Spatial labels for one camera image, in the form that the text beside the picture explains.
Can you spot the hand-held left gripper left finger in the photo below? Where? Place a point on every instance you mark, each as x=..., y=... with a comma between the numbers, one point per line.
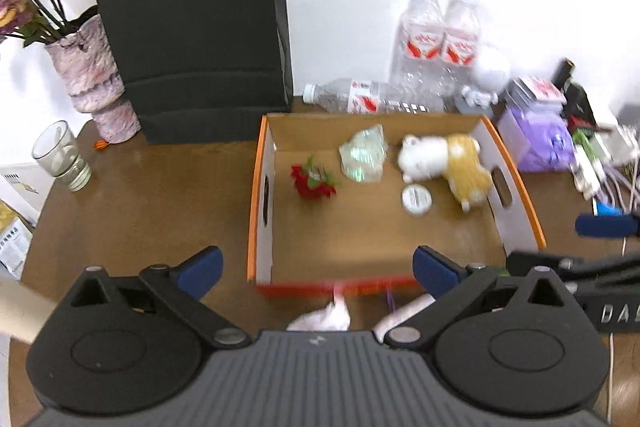
x=200, y=268

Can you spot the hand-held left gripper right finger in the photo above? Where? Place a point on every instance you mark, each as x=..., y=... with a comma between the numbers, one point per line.
x=435, y=271

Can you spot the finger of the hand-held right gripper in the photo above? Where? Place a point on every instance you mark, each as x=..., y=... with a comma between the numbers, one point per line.
x=535, y=263
x=600, y=225

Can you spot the orange-rimmed cardboard box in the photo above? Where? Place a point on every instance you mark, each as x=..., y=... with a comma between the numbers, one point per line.
x=360, y=232

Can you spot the white tissue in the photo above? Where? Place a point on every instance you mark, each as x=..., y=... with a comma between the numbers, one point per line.
x=322, y=317

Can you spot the blue tube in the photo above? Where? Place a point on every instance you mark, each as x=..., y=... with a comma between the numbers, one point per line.
x=607, y=208

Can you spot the small round tin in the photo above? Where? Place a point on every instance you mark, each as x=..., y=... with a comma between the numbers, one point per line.
x=416, y=199

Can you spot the green and white tube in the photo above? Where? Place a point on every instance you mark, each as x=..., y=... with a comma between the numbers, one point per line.
x=582, y=139

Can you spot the white charger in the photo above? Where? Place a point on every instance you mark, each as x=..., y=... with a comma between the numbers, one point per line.
x=622, y=139

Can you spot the purple tissue pack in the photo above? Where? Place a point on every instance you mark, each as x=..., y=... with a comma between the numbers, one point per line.
x=537, y=139

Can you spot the white and yellow plush toy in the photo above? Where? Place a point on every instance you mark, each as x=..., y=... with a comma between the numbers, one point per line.
x=450, y=162

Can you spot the black and red tool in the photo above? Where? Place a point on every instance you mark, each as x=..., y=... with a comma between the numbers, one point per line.
x=580, y=104

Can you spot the crumpled clear plastic wrap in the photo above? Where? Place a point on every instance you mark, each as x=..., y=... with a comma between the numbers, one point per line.
x=362, y=154

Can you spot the red artificial flower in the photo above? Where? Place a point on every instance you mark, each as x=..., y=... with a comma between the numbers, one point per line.
x=312, y=182

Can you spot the tissue pack with red print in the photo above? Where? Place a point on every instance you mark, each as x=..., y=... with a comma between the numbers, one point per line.
x=535, y=92

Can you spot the black device with orange tip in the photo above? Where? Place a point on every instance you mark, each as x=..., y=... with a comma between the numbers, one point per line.
x=565, y=74

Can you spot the small orange object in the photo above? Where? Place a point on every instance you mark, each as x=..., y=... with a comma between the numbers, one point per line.
x=101, y=145

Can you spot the clear glass cup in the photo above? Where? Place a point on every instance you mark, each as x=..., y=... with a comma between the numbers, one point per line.
x=62, y=157

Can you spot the beige carton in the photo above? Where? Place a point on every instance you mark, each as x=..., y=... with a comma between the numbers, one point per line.
x=25, y=307

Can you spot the clear water bottle red label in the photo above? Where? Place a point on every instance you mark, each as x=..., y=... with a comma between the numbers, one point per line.
x=417, y=37
x=462, y=42
x=370, y=97

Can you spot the white printed paper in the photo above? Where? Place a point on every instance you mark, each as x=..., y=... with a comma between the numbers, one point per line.
x=15, y=249

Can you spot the white robot figure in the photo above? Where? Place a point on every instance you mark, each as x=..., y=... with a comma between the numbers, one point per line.
x=487, y=72

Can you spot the white printed box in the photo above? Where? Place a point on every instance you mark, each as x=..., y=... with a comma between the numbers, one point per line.
x=20, y=184

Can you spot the yellow packet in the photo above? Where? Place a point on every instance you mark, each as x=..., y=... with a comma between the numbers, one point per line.
x=7, y=217

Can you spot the pink marbled vase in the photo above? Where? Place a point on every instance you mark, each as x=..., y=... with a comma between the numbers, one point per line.
x=95, y=77

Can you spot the black paper bag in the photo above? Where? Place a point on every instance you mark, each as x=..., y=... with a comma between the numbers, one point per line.
x=195, y=32

